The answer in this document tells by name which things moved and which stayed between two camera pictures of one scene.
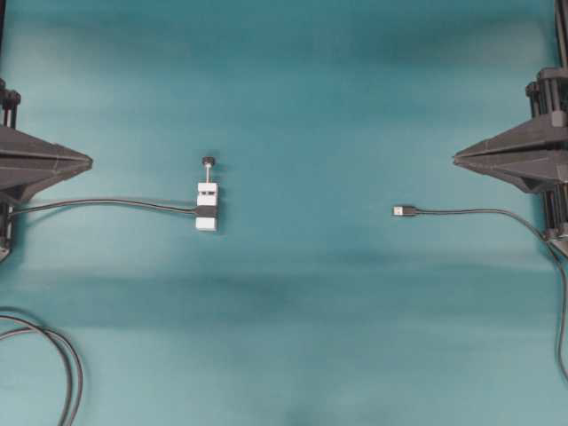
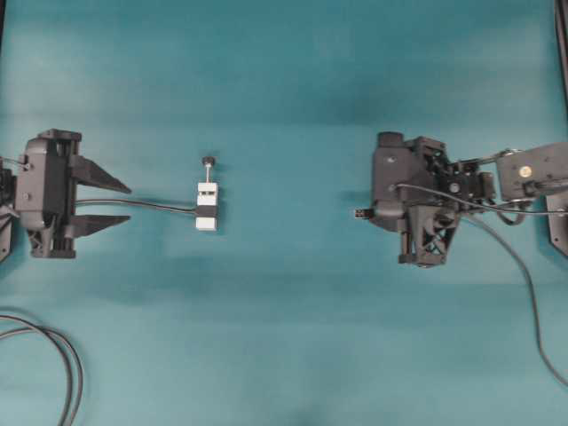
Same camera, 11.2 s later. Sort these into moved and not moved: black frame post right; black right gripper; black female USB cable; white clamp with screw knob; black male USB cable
Moved: black male USB cable; black right gripper
Not moved: white clamp with screw knob; black frame post right; black female USB cable
